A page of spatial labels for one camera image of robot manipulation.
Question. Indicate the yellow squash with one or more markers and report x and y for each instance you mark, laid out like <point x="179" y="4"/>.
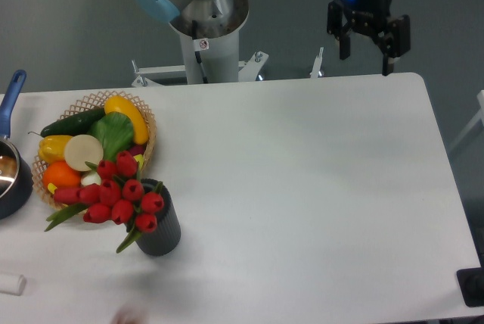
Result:
<point x="122" y="105"/>

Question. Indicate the yellow banana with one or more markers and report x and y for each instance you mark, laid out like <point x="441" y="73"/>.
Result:
<point x="52" y="188"/>

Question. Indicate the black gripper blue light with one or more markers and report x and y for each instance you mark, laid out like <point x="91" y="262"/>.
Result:
<point x="369" y="18"/>

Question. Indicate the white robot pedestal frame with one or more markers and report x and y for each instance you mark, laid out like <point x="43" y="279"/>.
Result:
<point x="206" y="61"/>

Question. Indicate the green leafy vegetable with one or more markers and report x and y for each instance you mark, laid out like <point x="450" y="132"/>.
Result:
<point x="115" y="132"/>

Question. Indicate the purple vegetable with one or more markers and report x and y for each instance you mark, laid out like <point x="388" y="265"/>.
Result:
<point x="136" y="150"/>

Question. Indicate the woven wicker basket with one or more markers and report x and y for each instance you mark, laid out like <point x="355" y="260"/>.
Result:
<point x="98" y="99"/>

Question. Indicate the black device table corner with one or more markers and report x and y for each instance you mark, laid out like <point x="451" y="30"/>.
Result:
<point x="471" y="286"/>

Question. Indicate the yellow bell pepper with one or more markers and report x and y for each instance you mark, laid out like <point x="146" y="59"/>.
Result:
<point x="51" y="148"/>

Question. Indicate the white chair frame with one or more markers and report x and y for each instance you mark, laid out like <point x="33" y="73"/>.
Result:
<point x="470" y="131"/>

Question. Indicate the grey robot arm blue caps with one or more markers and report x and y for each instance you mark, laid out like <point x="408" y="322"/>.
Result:
<point x="209" y="34"/>

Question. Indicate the orange fruit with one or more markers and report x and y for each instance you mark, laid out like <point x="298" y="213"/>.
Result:
<point x="60" y="174"/>

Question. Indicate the white cylinder object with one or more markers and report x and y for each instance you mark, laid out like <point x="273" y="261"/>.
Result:
<point x="12" y="284"/>

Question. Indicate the cream round disc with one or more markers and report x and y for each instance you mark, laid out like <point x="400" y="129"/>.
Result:
<point x="83" y="149"/>

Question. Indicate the green cucumber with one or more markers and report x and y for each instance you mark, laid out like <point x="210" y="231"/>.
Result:
<point x="72" y="125"/>

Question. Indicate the white garlic bulb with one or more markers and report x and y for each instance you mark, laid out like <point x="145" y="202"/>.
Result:
<point x="90" y="178"/>

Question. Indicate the red tulip bouquet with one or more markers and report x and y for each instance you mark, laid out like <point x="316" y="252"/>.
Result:
<point x="121" y="198"/>

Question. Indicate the dark grey ribbed vase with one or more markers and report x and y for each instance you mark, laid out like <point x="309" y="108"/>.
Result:
<point x="166" y="235"/>

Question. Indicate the dark pot blue handle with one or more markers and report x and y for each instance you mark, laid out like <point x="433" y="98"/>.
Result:
<point x="16" y="178"/>

